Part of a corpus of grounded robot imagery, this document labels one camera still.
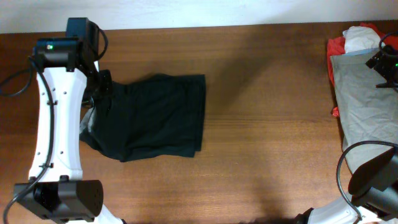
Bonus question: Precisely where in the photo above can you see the black shorts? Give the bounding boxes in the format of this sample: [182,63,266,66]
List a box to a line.
[79,73,206,162]

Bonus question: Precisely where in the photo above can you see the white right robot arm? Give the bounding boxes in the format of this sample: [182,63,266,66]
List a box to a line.
[294,46,397,223]

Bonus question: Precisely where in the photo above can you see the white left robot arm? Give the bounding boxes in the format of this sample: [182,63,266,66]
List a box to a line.
[13,17,121,223]

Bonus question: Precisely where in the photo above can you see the white garment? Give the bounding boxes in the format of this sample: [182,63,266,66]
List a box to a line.
[343,26,381,54]

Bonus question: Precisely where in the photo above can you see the red garment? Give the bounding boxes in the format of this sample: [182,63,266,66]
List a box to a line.
[326,22,386,87]

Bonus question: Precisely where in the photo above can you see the grey trousers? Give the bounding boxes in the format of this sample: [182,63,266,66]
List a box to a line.
[330,47,398,175]

